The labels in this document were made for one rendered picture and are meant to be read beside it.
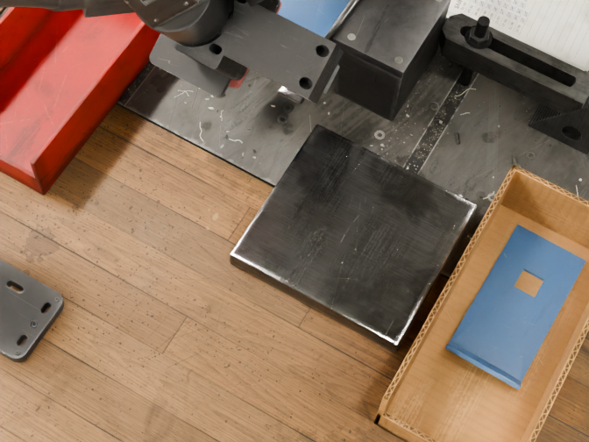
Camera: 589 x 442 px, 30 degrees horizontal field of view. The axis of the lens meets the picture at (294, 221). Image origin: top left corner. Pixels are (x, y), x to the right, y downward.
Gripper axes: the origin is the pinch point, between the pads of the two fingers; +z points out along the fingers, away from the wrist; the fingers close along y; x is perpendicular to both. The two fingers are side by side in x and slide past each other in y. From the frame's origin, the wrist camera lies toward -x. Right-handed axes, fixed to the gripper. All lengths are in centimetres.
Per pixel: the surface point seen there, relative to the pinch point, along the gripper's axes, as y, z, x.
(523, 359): -13.0, 8.9, -33.1
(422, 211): -5.9, 11.8, -19.0
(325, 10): 6.4, 11.0, -2.4
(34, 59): -10.5, 11.6, 21.7
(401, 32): 7.8, 12.1, -9.5
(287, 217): -12.0, 8.5, -8.7
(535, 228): -2.4, 15.3, -28.7
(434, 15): 10.8, 13.8, -11.1
